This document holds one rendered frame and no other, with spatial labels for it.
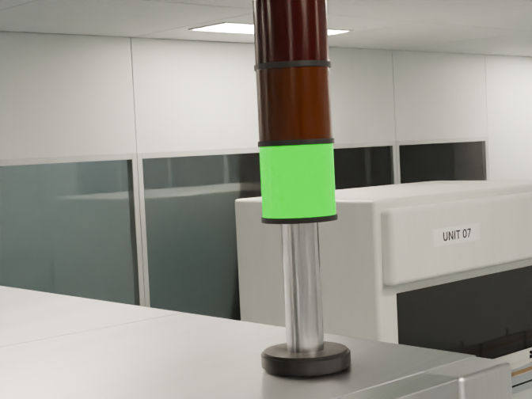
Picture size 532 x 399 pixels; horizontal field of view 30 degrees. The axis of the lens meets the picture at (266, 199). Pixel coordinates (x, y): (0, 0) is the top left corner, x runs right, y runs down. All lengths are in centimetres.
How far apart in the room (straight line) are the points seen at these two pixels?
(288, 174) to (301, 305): 9
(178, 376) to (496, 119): 823
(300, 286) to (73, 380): 16
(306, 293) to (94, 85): 533
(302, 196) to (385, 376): 13
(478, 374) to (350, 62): 680
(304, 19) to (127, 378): 26
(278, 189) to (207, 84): 583
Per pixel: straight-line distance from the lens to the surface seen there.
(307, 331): 66
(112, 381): 67
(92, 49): 596
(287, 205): 64
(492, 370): 66
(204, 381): 65
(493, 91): 882
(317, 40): 64
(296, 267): 65
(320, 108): 64
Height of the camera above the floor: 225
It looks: 3 degrees down
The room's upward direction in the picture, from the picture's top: 3 degrees counter-clockwise
